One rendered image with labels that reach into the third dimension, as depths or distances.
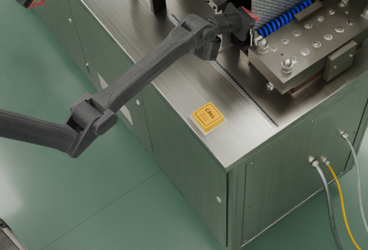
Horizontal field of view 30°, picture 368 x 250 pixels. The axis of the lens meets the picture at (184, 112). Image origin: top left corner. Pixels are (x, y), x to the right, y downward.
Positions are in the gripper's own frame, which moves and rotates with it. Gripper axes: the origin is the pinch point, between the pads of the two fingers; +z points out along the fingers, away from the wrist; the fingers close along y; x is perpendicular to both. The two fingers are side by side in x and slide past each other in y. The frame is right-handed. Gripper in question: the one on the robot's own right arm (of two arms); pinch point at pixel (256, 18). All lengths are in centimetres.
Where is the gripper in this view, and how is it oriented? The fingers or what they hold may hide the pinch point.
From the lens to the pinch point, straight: 203.6
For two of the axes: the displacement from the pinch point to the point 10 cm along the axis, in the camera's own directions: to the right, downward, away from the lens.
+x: 3.5, -7.1, -6.0
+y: 5.8, 6.7, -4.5
